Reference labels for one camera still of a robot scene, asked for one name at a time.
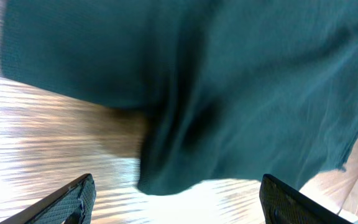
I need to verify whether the black t-shirt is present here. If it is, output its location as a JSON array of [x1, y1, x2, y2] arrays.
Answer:
[[1, 0, 358, 195]]

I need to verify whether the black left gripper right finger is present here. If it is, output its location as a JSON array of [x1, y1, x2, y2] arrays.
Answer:
[[259, 174, 351, 224]]

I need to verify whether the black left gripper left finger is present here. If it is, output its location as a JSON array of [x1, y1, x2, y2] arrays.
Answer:
[[0, 174, 96, 224]]

